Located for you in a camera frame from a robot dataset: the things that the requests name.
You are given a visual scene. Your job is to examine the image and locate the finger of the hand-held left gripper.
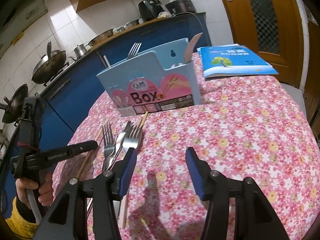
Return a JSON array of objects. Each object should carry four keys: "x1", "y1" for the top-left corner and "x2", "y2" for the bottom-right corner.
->
[{"x1": 47, "y1": 140, "x2": 99, "y2": 166}]

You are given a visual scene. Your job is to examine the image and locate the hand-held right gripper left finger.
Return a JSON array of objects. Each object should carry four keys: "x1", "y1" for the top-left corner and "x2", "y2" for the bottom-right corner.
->
[{"x1": 32, "y1": 147, "x2": 138, "y2": 240}]

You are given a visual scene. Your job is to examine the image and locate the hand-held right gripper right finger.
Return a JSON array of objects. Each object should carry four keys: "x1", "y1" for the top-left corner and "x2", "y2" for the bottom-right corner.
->
[{"x1": 185, "y1": 147, "x2": 288, "y2": 240}]

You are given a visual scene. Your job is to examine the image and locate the blue utensil box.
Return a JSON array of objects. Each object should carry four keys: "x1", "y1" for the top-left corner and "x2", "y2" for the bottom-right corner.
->
[{"x1": 96, "y1": 37, "x2": 202, "y2": 117}]

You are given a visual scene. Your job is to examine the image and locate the person's left hand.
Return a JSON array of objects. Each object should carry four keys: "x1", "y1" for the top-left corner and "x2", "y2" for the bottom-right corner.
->
[{"x1": 15, "y1": 172, "x2": 54, "y2": 208}]

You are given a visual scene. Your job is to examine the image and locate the dark wok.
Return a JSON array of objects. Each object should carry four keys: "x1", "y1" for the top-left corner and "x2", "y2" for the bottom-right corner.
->
[{"x1": 0, "y1": 84, "x2": 29, "y2": 124}]

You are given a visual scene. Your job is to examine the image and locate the blue base cabinet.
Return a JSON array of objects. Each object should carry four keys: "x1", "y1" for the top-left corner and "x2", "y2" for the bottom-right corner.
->
[{"x1": 0, "y1": 11, "x2": 213, "y2": 200}]

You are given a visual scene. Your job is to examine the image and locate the pink floral tablecloth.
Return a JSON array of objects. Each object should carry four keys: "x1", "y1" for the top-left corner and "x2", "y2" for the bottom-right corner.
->
[{"x1": 51, "y1": 52, "x2": 320, "y2": 240}]

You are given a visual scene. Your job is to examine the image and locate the gas stove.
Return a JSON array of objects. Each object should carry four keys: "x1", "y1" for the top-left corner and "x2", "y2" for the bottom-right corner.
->
[{"x1": 44, "y1": 62, "x2": 71, "y2": 88}]

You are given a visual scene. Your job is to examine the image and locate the steel wok with lid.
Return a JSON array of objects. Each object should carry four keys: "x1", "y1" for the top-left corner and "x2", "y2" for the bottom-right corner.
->
[{"x1": 31, "y1": 41, "x2": 68, "y2": 84}]

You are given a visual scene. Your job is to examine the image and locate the steel kettle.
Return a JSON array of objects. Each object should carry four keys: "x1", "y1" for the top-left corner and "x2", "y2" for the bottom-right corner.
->
[{"x1": 68, "y1": 44, "x2": 92, "y2": 62}]

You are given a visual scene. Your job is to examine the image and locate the metal colander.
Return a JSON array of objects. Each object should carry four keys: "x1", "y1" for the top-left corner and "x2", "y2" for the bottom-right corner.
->
[{"x1": 87, "y1": 29, "x2": 114, "y2": 46}]

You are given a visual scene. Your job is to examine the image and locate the blue book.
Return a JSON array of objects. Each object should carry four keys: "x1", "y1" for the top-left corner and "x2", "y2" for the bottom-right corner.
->
[{"x1": 196, "y1": 44, "x2": 279, "y2": 82}]

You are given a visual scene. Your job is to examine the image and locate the range hood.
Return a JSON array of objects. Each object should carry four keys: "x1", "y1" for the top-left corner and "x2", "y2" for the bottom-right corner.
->
[{"x1": 0, "y1": 0, "x2": 48, "y2": 58}]

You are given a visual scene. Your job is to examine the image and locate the metal basin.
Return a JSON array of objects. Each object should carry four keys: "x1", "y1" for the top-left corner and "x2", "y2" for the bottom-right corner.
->
[{"x1": 122, "y1": 19, "x2": 140, "y2": 30}]

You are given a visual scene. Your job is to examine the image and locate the wooden door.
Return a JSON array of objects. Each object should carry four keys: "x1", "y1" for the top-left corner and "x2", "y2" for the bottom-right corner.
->
[{"x1": 212, "y1": 0, "x2": 308, "y2": 85}]

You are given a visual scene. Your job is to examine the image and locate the black air fryer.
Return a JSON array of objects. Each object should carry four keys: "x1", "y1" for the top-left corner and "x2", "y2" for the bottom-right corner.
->
[{"x1": 138, "y1": 0, "x2": 164, "y2": 22}]

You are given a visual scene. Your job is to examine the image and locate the black rice cooker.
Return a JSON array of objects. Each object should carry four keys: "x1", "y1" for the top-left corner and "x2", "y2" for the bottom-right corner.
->
[{"x1": 165, "y1": 0, "x2": 197, "y2": 14}]

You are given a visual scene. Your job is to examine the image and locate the white power cable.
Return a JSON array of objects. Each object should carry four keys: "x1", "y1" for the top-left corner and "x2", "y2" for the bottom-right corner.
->
[{"x1": 186, "y1": 12, "x2": 210, "y2": 46}]

